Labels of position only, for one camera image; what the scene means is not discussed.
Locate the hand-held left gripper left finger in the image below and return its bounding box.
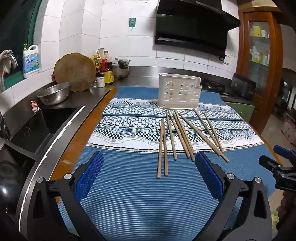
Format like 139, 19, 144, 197
20, 151, 104, 241

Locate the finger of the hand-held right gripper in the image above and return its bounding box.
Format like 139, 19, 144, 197
258, 155, 284, 174
273, 145, 296, 161

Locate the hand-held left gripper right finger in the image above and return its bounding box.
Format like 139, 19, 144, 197
195, 151, 273, 241

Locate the row of wooden chopsticks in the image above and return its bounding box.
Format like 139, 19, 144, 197
157, 109, 230, 179

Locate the cream plastic chopstick holder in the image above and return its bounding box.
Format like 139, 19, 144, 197
158, 73, 203, 110

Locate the black sink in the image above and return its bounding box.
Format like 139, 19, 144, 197
10, 106, 85, 154

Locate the black countertop appliance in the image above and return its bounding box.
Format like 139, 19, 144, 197
231, 73, 257, 98

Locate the wooden glass-door cabinet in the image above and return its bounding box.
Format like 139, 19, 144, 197
235, 9, 284, 135

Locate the steel colander bowl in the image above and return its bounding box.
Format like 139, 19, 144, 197
37, 82, 72, 106

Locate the black gas stove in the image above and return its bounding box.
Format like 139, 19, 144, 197
201, 78, 233, 96

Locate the round wooden cutting board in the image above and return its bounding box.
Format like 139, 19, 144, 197
53, 53, 97, 92

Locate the steel pressure cooker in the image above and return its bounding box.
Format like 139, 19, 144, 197
113, 60, 130, 80

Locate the white detergent jug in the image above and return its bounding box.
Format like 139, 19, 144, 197
22, 44, 40, 79

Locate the steel faucet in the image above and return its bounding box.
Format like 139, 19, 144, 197
0, 49, 18, 69

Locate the black range hood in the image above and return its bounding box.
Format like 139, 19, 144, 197
154, 0, 241, 59

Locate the green framed window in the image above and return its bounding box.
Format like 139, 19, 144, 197
0, 0, 43, 90

